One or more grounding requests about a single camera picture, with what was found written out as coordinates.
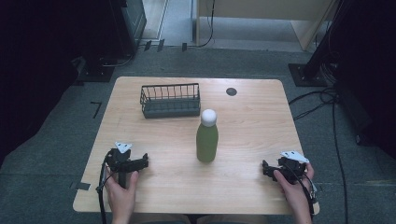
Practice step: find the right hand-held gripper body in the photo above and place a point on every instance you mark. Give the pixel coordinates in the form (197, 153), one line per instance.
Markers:
(291, 169)

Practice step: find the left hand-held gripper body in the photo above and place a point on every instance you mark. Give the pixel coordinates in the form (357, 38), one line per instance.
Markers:
(120, 160)

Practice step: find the green bottle with white cap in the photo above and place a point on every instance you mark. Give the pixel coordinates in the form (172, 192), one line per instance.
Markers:
(207, 140)

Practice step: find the person's right hand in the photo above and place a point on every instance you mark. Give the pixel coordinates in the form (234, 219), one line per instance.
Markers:
(295, 196)

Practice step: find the person's left hand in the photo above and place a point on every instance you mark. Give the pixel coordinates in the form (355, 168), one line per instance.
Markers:
(121, 199)

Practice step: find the dark floor tape strip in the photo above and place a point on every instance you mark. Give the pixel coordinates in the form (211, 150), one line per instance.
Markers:
(81, 186)

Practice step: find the black angled floor tape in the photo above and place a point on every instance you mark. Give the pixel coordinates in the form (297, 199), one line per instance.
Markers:
(97, 109)

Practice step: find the dark round table grommet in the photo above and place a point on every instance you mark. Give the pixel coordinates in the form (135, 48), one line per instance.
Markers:
(231, 91)

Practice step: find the black stand with square base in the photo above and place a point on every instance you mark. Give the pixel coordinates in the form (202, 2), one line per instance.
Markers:
(311, 73)

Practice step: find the black cabinet on stand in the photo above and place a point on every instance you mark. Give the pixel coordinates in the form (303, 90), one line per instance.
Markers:
(124, 25)

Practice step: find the light wooden furniture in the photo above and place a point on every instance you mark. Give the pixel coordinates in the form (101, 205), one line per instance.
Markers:
(264, 7)

